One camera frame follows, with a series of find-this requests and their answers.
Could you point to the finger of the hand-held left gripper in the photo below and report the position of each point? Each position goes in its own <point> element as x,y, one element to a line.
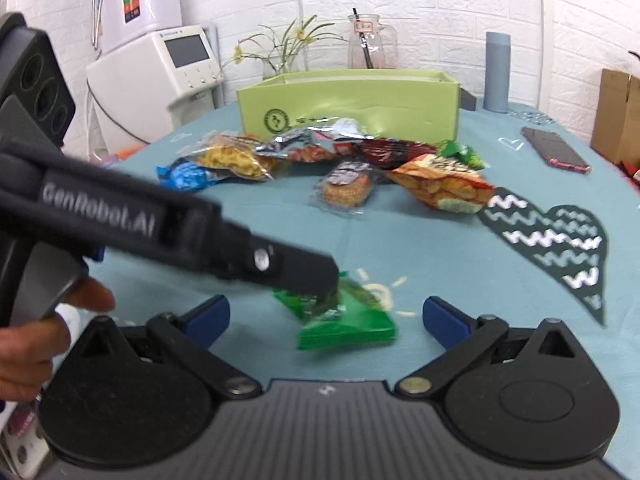
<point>290,270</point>

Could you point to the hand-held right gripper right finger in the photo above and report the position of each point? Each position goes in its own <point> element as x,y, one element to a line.
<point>445,319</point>

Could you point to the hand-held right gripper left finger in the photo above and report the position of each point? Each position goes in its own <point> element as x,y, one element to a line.
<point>207,316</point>

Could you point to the green snack packet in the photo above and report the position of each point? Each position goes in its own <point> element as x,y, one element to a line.
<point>350,325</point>

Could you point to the blue snack packet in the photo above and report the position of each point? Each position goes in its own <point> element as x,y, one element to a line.
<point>185,175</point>

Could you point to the light green cardboard box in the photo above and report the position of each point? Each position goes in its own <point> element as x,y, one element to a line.
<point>350,105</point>

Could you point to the person's left hand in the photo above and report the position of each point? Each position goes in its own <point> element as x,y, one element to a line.
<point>30,355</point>

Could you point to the teal printed tablecloth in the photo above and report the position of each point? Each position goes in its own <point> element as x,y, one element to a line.
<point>425,260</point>

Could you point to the clear packet brown cake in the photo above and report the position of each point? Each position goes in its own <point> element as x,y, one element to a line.
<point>345,187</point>

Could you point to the small orange snack packet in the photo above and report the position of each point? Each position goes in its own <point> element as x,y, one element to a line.
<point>312,154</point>

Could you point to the clear packet yellow crisps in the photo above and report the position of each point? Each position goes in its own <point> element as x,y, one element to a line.
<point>235,160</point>

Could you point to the white appliance with screen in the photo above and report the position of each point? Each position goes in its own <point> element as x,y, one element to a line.
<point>150,85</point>

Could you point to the orange red snack packet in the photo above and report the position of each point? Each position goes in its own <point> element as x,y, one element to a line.
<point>440,185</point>

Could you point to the silver foil snack packet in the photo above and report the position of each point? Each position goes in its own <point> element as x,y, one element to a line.
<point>300,135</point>

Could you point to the dark red snack packet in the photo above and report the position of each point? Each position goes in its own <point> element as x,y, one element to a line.
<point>390,150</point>

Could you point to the smartphone with red case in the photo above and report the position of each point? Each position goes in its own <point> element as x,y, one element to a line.
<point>555,150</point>

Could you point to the small dark grey box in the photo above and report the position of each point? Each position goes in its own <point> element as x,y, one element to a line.
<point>468,99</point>

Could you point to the green plant in glass vase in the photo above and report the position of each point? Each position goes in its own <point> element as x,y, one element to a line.
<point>290,45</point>

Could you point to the glass pitcher with black straw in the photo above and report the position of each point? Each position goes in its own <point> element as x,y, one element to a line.
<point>372,45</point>

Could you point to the grey cylindrical bottle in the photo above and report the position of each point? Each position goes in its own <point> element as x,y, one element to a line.
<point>497,72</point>

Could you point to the brown cardboard box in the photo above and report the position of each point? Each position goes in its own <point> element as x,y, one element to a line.
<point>620,115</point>

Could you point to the white wall water purifier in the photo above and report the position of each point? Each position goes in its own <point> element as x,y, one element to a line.
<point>140,5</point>

